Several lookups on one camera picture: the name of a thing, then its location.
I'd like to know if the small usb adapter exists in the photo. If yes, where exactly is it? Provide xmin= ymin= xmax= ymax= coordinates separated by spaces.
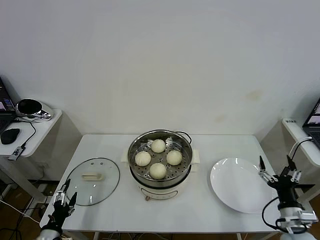
xmin=7 ymin=146 xmax=27 ymax=161

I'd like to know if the black laptop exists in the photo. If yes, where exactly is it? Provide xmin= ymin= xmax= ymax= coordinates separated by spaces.
xmin=301 ymin=96 xmax=320 ymax=148
xmin=0 ymin=76 xmax=17 ymax=135

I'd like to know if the white side table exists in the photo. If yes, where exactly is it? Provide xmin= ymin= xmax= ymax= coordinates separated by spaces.
xmin=0 ymin=108 xmax=83 ymax=201
xmin=259 ymin=117 xmax=320 ymax=222

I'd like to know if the shiny chrome headset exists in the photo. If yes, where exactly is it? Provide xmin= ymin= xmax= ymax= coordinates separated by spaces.
xmin=15 ymin=98 xmax=53 ymax=122

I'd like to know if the black cable with adapter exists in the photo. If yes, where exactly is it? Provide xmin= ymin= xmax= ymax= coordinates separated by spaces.
xmin=280 ymin=138 xmax=315 ymax=181

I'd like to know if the white floor cable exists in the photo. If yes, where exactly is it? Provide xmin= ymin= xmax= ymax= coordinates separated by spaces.
xmin=0 ymin=199 xmax=42 ymax=225

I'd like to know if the black computer mouse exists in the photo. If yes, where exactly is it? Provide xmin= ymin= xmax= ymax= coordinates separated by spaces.
xmin=0 ymin=127 xmax=20 ymax=145

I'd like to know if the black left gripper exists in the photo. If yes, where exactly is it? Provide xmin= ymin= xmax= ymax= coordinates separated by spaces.
xmin=47 ymin=179 xmax=78 ymax=230

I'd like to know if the thin black cable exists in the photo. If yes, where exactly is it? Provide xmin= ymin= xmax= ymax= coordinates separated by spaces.
xmin=13 ymin=117 xmax=36 ymax=148

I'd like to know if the white steamed baozi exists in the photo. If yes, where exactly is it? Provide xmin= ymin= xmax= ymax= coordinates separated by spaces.
xmin=166 ymin=150 xmax=183 ymax=166
xmin=150 ymin=138 xmax=166 ymax=154
xmin=134 ymin=150 xmax=152 ymax=167
xmin=149 ymin=162 xmax=167 ymax=180

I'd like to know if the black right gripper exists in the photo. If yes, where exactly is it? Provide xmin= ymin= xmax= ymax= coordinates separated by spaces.
xmin=258 ymin=155 xmax=303 ymax=209

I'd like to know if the round glass lid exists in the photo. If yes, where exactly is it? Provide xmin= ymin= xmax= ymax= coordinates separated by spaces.
xmin=64 ymin=156 xmax=121 ymax=207

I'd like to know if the cream electric cooker base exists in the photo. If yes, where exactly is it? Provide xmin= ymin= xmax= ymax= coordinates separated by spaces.
xmin=120 ymin=147 xmax=201 ymax=202

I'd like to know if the perforated steel steamer basket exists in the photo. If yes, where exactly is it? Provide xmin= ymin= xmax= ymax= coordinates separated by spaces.
xmin=127 ymin=129 xmax=194 ymax=187

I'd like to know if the white round plate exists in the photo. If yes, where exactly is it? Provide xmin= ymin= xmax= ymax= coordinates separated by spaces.
xmin=209 ymin=156 xmax=273 ymax=214

